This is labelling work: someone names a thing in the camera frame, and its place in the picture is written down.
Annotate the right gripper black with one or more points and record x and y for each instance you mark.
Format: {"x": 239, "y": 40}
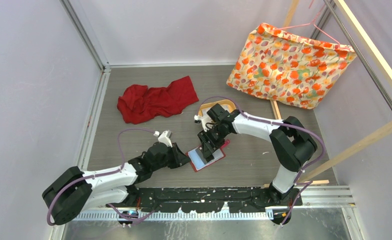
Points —
{"x": 208, "y": 148}

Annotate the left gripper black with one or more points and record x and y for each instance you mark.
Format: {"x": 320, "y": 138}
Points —
{"x": 179, "y": 158}

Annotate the red card holder wallet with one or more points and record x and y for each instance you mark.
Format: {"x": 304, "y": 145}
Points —
{"x": 198, "y": 162}

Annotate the yellow oval tray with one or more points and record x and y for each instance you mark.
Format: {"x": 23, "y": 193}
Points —
{"x": 227, "y": 105}

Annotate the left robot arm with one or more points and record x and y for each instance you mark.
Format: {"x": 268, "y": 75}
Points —
{"x": 75, "y": 190}

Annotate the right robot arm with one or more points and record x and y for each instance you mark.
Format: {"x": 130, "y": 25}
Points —
{"x": 293, "y": 145}

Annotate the red cloth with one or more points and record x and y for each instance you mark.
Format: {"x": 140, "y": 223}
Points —
{"x": 140, "y": 103}

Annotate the floral fabric bag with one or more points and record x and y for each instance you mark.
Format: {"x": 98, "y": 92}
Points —
{"x": 291, "y": 69}

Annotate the pink clothes hanger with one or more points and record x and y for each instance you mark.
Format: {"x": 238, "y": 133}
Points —
{"x": 318, "y": 21}

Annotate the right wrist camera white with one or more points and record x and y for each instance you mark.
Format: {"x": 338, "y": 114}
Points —
{"x": 202, "y": 120}

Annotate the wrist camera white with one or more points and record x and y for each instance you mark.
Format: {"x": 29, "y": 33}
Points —
{"x": 202, "y": 120}
{"x": 164, "y": 137}

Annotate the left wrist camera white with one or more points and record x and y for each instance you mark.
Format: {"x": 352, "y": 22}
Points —
{"x": 164, "y": 137}

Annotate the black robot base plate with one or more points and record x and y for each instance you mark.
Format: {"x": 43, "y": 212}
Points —
{"x": 252, "y": 199}

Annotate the aluminium frame rail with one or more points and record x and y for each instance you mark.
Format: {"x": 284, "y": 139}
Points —
{"x": 313, "y": 194}

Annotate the wooden frame rack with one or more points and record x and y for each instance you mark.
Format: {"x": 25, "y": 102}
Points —
{"x": 354, "y": 119}

